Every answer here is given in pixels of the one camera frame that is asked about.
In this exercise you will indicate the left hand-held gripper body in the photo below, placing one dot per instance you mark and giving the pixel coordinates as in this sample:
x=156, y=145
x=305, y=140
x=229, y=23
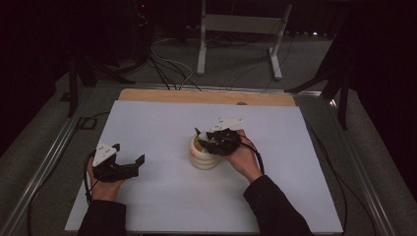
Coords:
x=103, y=154

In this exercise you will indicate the white metal stand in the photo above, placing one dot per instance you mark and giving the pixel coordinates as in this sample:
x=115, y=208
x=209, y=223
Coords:
x=241, y=23

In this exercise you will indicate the metal floor rail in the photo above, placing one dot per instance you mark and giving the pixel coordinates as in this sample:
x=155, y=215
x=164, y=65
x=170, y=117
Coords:
x=364, y=170
x=42, y=170

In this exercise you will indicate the black stand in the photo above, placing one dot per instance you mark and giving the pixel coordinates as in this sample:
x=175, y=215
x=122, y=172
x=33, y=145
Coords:
x=342, y=98
x=72, y=91

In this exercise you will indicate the white table mat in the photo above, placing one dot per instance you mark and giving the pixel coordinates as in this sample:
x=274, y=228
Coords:
x=164, y=124

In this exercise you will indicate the person's left hand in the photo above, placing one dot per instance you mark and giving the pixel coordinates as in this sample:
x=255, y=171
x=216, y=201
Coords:
x=103, y=191

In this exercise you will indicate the person's right hand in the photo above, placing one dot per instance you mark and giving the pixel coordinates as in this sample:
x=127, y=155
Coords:
x=244, y=160

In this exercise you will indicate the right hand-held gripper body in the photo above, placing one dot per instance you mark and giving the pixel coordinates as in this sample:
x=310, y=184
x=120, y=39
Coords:
x=224, y=142

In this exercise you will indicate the dark equipment rack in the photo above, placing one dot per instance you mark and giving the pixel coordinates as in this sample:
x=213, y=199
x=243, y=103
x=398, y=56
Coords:
x=141, y=16

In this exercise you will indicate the cream ribbed pen holder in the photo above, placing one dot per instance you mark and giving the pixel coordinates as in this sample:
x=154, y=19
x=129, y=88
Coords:
x=201, y=160

